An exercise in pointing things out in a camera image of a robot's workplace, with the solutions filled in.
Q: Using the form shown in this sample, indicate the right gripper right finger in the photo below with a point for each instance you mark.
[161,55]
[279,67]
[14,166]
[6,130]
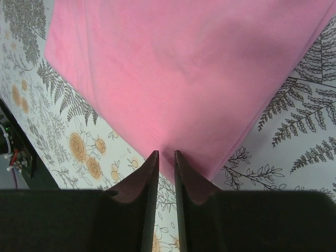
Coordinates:
[211,219]

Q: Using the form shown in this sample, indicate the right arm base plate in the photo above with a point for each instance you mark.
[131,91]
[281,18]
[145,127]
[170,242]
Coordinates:
[23,156]

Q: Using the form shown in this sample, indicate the pink t-shirt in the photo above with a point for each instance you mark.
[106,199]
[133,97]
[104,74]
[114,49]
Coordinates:
[192,76]

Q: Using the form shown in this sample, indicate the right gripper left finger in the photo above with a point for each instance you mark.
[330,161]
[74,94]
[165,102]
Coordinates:
[118,219]

